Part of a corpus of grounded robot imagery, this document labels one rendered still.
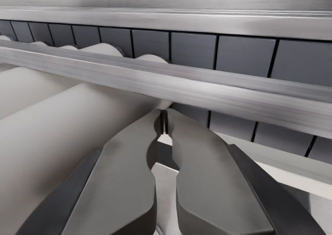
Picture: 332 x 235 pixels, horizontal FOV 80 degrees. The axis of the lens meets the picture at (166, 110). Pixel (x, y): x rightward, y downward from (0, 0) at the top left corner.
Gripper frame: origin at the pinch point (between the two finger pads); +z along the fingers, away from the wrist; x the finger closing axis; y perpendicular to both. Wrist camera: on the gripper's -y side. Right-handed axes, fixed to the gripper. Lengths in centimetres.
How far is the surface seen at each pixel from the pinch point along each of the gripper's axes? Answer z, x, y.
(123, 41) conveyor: 8.4, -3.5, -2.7
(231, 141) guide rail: 0.9, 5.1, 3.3
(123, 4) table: 14.4, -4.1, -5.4
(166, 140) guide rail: 2.2, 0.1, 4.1
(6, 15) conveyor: 17.9, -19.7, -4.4
